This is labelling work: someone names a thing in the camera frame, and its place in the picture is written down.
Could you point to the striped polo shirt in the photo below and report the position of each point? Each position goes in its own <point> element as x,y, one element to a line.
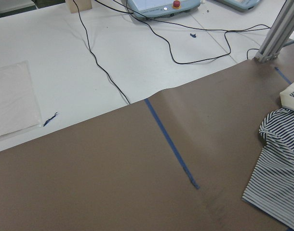
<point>271,186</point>

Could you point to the teach pendant with red button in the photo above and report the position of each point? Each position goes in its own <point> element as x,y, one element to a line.
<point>161,8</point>

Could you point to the wooden block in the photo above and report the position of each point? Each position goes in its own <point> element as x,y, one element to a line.
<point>78,5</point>

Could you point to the clear plastic bag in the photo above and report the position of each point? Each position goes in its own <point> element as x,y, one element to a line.
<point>19,107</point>

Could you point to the aluminium frame post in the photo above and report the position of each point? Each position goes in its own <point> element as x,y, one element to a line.
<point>279,33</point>

